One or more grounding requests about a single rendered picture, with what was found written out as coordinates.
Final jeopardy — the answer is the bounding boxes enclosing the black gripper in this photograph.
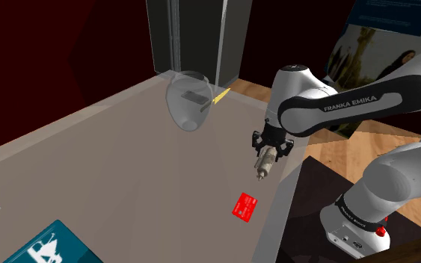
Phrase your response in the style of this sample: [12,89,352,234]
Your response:
[251,121,295,162]

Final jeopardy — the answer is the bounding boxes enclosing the grey cylindrical tool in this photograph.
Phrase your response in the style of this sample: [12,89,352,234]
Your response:
[253,145,278,182]

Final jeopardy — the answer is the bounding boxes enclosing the red card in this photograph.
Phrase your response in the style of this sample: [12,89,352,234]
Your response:
[230,191,259,223]

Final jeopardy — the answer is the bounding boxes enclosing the dark robot stand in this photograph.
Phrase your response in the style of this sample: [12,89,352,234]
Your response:
[275,155,421,263]

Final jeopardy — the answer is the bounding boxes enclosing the yellow pencil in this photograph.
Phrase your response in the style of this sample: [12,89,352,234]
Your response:
[199,87,232,113]

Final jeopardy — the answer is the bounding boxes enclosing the dark grey phone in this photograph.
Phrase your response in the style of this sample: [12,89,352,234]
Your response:
[180,90,210,106]

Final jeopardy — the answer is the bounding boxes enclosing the clear glass bowl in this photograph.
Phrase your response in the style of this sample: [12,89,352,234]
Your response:
[165,70,212,133]

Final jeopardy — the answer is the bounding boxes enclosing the dark grey refrigerator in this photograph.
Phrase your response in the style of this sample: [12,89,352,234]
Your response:
[145,0,253,89]

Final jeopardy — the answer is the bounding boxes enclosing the teal book with white print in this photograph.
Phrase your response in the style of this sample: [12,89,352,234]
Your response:
[1,219,104,263]

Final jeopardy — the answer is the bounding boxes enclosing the wall picture with woman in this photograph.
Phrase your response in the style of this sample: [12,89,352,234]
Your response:
[322,22,421,140]

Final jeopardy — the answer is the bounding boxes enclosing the dark blue wall poster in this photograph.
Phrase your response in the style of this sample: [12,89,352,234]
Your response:
[346,0,421,37]

